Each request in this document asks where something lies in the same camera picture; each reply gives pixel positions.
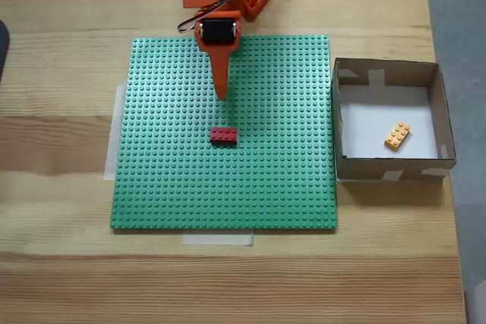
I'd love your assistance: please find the yellow lego block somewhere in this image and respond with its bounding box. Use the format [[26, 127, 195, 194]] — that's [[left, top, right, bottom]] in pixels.
[[383, 121, 413, 152]]

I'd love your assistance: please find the red lego block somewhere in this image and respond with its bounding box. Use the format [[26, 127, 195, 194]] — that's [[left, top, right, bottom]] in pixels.
[[210, 127, 240, 147]]

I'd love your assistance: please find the green lego baseplate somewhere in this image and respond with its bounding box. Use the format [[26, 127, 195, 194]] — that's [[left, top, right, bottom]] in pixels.
[[109, 34, 339, 232]]

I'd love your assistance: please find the open cardboard box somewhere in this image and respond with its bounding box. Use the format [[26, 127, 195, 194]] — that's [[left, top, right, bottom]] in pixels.
[[330, 57, 457, 184]]

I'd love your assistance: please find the long masking tape strip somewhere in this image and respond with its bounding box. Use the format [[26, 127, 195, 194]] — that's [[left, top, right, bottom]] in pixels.
[[103, 83, 128, 181]]

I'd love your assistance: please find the white paper sheet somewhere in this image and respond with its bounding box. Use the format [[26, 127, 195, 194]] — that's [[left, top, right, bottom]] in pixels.
[[337, 84, 440, 160]]

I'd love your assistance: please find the short masking tape strip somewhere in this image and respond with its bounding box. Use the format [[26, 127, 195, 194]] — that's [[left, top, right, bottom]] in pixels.
[[181, 231, 254, 247]]

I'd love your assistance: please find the black rounded object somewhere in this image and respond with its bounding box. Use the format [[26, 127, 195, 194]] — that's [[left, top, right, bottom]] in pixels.
[[0, 19, 11, 83]]

